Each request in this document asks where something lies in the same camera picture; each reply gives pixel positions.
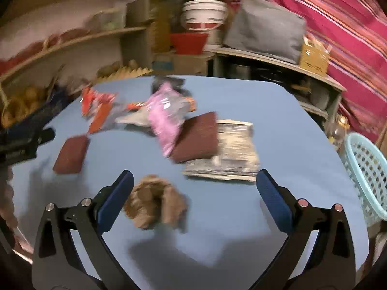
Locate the dark snack packet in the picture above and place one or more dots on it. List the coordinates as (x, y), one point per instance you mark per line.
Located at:
(170, 83)

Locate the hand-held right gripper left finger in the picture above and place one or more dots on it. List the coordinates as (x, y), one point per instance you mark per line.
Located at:
(116, 201)

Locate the dark blue crate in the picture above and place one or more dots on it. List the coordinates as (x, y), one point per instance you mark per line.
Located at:
(39, 116)

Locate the wooden wall shelf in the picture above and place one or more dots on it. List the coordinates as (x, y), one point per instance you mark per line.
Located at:
(75, 39)

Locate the light blue plastic basket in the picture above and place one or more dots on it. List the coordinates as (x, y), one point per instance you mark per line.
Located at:
(367, 172)

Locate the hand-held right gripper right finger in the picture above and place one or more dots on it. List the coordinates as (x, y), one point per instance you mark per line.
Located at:
(273, 201)

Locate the grey cloth bag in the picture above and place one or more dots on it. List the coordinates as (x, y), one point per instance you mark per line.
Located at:
(266, 27)

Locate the brown paper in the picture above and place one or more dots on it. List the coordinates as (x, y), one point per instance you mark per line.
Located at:
(155, 202)

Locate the yellow egg tray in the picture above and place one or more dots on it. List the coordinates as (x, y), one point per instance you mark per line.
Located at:
(127, 73)

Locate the red snack packet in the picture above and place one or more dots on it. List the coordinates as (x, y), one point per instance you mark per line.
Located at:
(96, 108)

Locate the large brown scrub pad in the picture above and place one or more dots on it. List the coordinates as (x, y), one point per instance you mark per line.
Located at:
(197, 141)

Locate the pile of potatoes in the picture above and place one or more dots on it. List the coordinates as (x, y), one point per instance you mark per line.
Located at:
(21, 102)

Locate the silver foil wrapper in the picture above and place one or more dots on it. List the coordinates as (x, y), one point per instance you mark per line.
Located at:
(134, 117)

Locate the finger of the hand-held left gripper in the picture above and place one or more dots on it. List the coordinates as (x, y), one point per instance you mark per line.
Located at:
(45, 136)

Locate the yellow plastic basket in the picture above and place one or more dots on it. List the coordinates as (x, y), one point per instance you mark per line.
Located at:
(314, 56)

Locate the pink striped cloth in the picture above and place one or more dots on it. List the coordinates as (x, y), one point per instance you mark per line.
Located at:
(338, 27)

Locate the pink snack packet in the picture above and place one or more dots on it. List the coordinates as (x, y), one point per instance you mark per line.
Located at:
(166, 117)

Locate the small grey cabinet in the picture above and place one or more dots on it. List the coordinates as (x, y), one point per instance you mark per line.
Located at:
(287, 78)

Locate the cardboard box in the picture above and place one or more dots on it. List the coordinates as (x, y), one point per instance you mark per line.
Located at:
(178, 64)

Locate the clear plastic bottle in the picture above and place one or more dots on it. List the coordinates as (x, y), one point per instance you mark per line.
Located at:
(336, 130)

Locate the person's left hand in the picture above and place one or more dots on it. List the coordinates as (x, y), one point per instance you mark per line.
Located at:
(6, 196)

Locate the red plastic tub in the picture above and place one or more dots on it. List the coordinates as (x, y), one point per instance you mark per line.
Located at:
(189, 43)

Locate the small brown scrub pad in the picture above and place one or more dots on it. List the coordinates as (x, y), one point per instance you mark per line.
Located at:
(71, 154)

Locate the white bucket with red label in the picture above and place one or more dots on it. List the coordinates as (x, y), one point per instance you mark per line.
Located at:
(204, 14)

